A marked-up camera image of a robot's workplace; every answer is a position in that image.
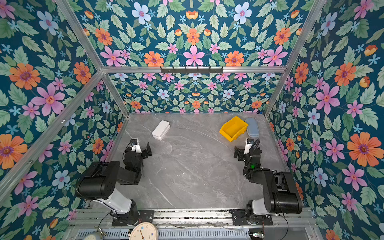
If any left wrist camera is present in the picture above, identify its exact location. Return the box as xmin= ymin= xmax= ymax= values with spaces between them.
xmin=130 ymin=139 xmax=142 ymax=154

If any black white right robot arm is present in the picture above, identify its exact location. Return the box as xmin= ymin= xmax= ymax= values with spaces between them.
xmin=230 ymin=147 xmax=303 ymax=226

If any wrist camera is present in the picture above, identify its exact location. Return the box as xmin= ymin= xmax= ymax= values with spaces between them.
xmin=244 ymin=138 xmax=255 ymax=154
xmin=130 ymin=139 xmax=142 ymax=154

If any round white clock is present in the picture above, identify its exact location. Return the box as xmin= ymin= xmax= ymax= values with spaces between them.
xmin=129 ymin=222 xmax=159 ymax=240

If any white plastic box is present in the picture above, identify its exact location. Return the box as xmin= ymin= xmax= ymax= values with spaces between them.
xmin=152 ymin=120 xmax=171 ymax=141

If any light blue glasses case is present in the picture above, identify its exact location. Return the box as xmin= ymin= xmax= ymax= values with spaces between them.
xmin=245 ymin=118 xmax=260 ymax=138

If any yellow plastic bin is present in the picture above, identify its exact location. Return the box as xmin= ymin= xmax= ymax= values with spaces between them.
xmin=219 ymin=116 xmax=249 ymax=143

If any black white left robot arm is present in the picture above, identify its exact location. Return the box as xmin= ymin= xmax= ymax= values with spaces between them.
xmin=76 ymin=139 xmax=154 ymax=227

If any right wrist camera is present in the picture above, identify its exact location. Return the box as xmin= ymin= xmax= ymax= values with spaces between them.
xmin=244 ymin=138 xmax=255 ymax=154

